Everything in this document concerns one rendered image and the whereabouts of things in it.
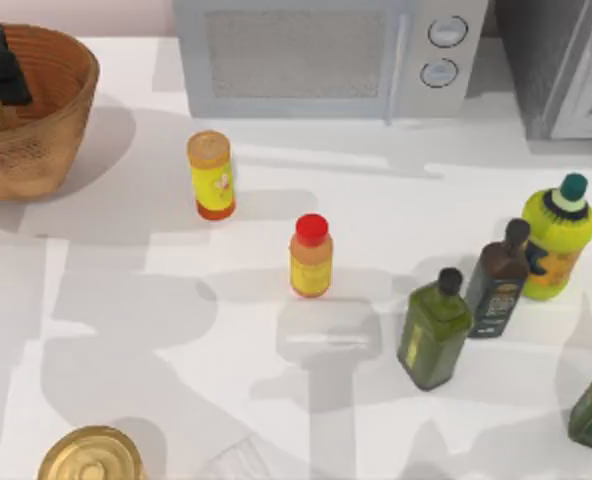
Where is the microwave door handle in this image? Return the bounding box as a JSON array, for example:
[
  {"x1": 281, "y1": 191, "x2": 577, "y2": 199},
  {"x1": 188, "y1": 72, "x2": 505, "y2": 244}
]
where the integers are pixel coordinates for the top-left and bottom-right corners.
[{"x1": 384, "y1": 12, "x2": 409, "y2": 127}]

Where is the large round microwave knob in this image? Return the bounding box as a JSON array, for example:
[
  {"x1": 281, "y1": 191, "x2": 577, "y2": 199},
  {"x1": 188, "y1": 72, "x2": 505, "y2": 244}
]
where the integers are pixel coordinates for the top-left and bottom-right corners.
[{"x1": 426, "y1": 14, "x2": 470, "y2": 48}]

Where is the yellow bottle with green cap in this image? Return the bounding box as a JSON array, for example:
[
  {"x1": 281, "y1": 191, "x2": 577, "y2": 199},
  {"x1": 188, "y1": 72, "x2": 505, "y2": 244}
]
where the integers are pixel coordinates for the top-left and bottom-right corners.
[{"x1": 520, "y1": 172, "x2": 592, "y2": 302}]

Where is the pale microwave oven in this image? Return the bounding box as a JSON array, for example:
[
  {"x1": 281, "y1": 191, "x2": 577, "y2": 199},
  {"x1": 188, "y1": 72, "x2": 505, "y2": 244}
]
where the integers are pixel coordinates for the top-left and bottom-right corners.
[{"x1": 172, "y1": 0, "x2": 491, "y2": 127}]

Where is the yellow bottle with red cap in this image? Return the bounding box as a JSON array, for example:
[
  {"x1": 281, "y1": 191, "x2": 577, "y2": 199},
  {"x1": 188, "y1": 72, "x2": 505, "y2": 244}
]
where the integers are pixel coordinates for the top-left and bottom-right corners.
[{"x1": 288, "y1": 213, "x2": 335, "y2": 300}]

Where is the dark brown bottle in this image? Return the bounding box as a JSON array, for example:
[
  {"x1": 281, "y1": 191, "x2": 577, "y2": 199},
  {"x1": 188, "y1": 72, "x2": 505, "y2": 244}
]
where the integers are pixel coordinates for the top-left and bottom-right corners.
[{"x1": 465, "y1": 217, "x2": 533, "y2": 340}]

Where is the small round microwave knob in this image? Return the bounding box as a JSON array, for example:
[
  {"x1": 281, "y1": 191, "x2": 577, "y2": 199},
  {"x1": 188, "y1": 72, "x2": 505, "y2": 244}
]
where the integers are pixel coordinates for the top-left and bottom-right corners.
[{"x1": 418, "y1": 57, "x2": 460, "y2": 90}]

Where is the microwave door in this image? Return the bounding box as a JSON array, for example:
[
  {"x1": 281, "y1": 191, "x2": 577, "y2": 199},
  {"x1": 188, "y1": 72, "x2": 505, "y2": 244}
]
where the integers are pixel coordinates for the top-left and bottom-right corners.
[{"x1": 173, "y1": 0, "x2": 408, "y2": 121}]

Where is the green square bottle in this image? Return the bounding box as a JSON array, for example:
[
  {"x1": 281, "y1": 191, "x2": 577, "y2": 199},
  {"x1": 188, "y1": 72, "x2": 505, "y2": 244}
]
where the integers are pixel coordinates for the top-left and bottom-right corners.
[{"x1": 396, "y1": 267, "x2": 475, "y2": 393}]

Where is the yellow bottle with tan cap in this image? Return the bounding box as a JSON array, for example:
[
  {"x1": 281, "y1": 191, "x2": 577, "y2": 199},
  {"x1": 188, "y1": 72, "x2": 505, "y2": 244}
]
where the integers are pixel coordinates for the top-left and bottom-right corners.
[{"x1": 186, "y1": 130, "x2": 238, "y2": 222}]

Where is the brown woven basket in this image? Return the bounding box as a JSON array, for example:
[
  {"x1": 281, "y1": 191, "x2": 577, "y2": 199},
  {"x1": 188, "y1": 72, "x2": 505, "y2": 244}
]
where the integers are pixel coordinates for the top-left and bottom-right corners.
[{"x1": 0, "y1": 22, "x2": 101, "y2": 202}]

